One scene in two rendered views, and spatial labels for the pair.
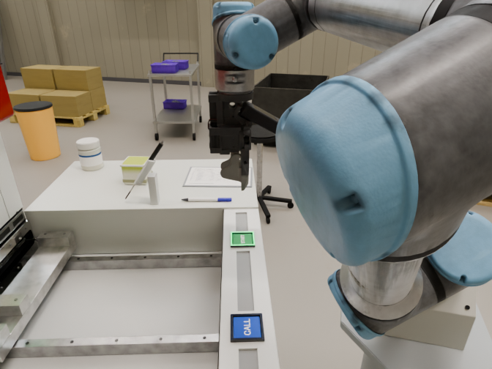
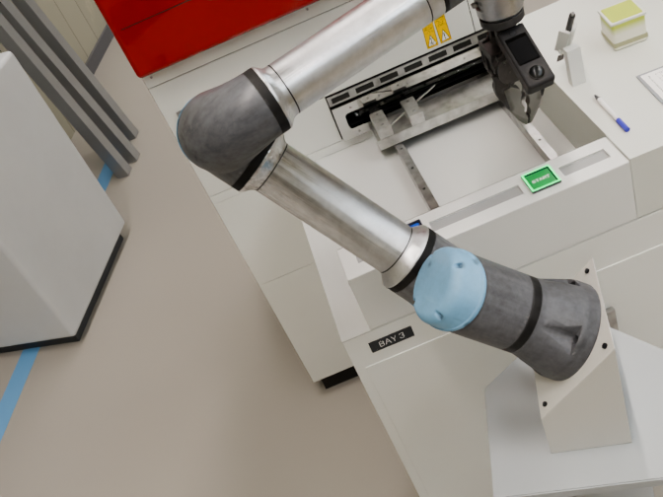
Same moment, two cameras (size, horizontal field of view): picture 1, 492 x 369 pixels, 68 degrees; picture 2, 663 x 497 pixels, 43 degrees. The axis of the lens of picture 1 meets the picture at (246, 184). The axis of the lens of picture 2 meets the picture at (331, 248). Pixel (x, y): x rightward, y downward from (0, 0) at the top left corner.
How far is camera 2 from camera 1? 136 cm
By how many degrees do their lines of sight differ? 78
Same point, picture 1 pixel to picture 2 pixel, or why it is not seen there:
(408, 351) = (523, 398)
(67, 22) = not seen: outside the picture
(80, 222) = not seen: hidden behind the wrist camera
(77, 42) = not seen: outside the picture
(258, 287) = (466, 222)
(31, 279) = (452, 100)
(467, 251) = (428, 287)
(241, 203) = (626, 143)
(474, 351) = (554, 465)
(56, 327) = (433, 152)
